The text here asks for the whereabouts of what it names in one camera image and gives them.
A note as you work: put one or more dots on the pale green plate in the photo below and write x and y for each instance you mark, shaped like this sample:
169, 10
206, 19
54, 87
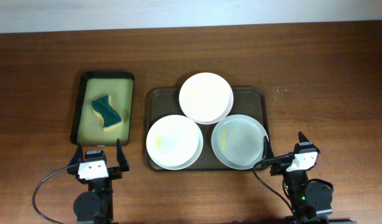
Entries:
238, 141

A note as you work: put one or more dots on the white plate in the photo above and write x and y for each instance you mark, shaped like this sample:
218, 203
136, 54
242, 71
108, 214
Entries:
206, 98
174, 142

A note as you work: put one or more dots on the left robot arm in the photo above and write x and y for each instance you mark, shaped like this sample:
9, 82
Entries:
96, 204

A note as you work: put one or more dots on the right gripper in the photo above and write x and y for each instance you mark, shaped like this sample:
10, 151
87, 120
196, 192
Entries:
280, 164

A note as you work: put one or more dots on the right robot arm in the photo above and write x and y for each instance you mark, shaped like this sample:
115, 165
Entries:
309, 200

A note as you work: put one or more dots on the black sponge tray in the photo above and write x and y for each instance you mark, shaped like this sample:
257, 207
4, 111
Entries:
88, 127

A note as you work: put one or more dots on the green yellow sponge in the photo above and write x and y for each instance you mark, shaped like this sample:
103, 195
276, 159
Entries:
104, 110

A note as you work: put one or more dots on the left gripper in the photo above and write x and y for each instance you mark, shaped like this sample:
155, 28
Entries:
116, 173

